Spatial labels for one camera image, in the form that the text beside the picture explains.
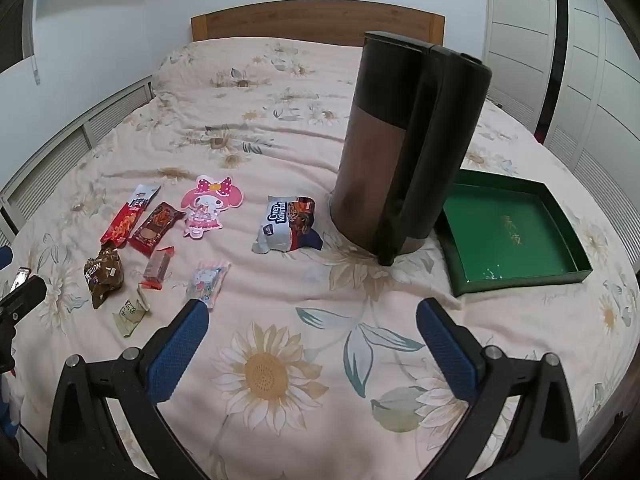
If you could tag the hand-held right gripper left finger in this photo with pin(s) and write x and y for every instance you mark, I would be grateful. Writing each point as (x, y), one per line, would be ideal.
(177, 350)

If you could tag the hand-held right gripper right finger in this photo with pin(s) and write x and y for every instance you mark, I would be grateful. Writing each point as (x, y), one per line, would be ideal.
(445, 345)

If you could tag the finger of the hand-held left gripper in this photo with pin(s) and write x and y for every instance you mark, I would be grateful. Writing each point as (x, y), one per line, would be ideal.
(27, 292)
(4, 257)

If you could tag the small green snack packet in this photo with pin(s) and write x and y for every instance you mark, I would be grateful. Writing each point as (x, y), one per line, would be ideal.
(129, 312)

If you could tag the pale cartoon snack packet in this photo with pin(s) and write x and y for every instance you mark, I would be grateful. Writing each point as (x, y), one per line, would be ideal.
(207, 280)

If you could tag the brown snack packet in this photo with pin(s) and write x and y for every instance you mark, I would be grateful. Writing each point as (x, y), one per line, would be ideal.
(102, 272)

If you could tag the clear orange-ended snack bar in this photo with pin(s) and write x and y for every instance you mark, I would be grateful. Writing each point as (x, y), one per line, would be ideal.
(156, 267)

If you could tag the red and white snack packet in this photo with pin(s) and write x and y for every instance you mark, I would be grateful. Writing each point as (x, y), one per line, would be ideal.
(125, 222)

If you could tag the dark red snack packet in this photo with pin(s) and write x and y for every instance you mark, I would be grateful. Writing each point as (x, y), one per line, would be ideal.
(152, 232)

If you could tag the green cardboard box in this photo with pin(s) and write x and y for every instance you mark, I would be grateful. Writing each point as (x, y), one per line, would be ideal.
(510, 240)

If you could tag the pink cartoon snack packet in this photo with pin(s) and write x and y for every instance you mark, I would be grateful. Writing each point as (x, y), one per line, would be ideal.
(210, 200)

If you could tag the white and blue snack bag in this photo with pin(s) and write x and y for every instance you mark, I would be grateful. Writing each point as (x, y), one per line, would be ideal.
(285, 225)

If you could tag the person's blue clothing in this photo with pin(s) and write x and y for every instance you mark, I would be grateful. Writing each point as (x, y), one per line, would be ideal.
(7, 405)

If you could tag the white slatted low cabinet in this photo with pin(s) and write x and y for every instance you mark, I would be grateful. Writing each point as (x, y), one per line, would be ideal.
(50, 160)

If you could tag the brown and black kettle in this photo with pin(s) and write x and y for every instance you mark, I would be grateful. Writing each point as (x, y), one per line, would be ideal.
(380, 160)

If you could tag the floral bed sheet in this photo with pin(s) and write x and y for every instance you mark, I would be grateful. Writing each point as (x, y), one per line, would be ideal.
(300, 160)

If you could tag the white wardrobe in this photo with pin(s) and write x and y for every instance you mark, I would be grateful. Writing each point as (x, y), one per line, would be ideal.
(600, 85)

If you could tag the wooden bed headboard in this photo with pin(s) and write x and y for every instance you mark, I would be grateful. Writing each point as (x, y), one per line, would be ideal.
(300, 25)

